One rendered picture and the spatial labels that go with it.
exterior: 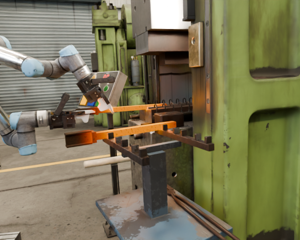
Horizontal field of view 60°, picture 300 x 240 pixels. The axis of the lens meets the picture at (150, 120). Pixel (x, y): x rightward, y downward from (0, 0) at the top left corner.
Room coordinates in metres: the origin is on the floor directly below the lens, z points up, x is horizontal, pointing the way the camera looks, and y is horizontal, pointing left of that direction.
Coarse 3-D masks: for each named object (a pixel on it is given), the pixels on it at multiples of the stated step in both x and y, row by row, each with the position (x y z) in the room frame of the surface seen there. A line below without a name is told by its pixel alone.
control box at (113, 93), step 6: (96, 72) 1.92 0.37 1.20; (102, 72) 1.86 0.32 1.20; (108, 72) 1.81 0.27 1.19; (114, 72) 1.76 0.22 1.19; (120, 72) 1.74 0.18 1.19; (90, 78) 1.93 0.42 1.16; (96, 78) 1.88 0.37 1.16; (120, 78) 1.73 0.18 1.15; (126, 78) 1.77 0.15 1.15; (102, 84) 1.79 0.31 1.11; (108, 84) 1.74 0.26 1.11; (114, 84) 1.70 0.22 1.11; (120, 84) 1.73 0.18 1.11; (108, 90) 1.70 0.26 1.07; (114, 90) 1.69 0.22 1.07; (120, 90) 1.73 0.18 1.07; (108, 96) 1.67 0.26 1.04; (114, 96) 1.69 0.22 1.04; (96, 102) 1.73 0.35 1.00; (114, 102) 1.69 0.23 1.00
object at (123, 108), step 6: (84, 108) 1.24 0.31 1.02; (90, 108) 1.23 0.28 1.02; (96, 108) 1.23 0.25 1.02; (114, 108) 1.27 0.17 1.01; (120, 108) 1.28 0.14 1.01; (126, 108) 1.29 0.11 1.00; (132, 108) 1.30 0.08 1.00; (138, 108) 1.31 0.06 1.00; (144, 108) 1.32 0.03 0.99; (78, 114) 1.21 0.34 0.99; (90, 114) 1.23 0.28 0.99; (96, 114) 1.23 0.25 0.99
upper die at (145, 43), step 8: (152, 32) 1.28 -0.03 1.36; (160, 32) 1.29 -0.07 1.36; (168, 32) 1.30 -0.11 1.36; (176, 32) 1.32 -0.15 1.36; (184, 32) 1.33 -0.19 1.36; (136, 40) 1.44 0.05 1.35; (144, 40) 1.31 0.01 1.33; (152, 40) 1.27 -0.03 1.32; (160, 40) 1.29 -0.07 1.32; (168, 40) 1.30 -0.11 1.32; (176, 40) 1.32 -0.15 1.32; (184, 40) 1.33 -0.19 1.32; (136, 48) 1.44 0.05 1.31; (144, 48) 1.32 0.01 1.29; (152, 48) 1.27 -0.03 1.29; (160, 48) 1.29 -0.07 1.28; (168, 48) 1.30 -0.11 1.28; (176, 48) 1.32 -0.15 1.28; (184, 48) 1.33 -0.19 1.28
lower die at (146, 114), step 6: (150, 108) 1.32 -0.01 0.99; (162, 108) 1.30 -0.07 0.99; (168, 108) 1.30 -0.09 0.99; (174, 108) 1.31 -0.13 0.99; (180, 108) 1.32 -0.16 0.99; (186, 108) 1.33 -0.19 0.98; (192, 108) 1.34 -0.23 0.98; (144, 114) 1.37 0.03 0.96; (150, 114) 1.28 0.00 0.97; (150, 120) 1.28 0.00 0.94; (186, 120) 1.33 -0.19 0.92
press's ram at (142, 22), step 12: (132, 0) 1.46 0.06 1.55; (144, 0) 1.30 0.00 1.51; (156, 0) 1.23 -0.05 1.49; (168, 0) 1.25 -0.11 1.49; (180, 0) 1.27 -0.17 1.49; (132, 12) 1.48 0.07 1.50; (144, 12) 1.30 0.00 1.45; (156, 12) 1.23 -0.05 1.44; (168, 12) 1.25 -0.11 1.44; (180, 12) 1.27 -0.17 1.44; (132, 24) 1.49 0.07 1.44; (144, 24) 1.30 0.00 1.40; (156, 24) 1.23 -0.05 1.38; (168, 24) 1.25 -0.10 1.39; (180, 24) 1.27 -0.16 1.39
